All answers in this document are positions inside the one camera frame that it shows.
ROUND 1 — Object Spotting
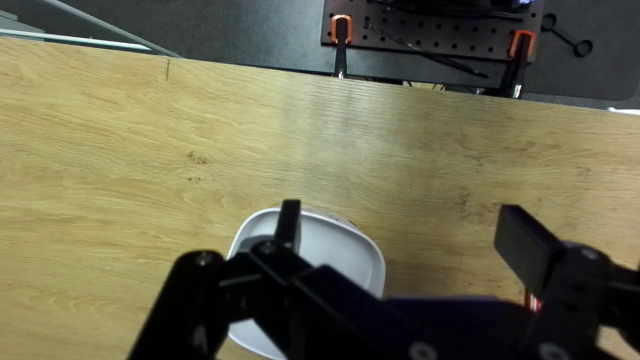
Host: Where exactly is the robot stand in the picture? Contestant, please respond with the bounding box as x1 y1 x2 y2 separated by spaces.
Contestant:
320 0 547 64

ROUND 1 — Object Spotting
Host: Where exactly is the grey metal table frame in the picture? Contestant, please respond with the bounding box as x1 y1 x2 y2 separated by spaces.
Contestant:
0 0 183 59

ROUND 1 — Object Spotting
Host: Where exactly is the thin black rod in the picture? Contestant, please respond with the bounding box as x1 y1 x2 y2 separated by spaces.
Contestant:
363 22 490 79

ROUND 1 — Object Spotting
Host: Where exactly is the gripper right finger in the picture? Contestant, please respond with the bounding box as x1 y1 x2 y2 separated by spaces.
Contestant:
494 204 640 360

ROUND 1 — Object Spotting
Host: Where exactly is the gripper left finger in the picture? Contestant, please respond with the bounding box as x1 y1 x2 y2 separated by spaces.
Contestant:
127 199 426 360

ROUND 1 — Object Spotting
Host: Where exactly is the white bowl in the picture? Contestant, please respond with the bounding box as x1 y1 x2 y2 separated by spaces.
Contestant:
226 206 387 360

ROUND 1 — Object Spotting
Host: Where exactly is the orange and black clamp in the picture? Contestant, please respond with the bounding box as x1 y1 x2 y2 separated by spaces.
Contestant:
499 30 537 99
330 14 354 80

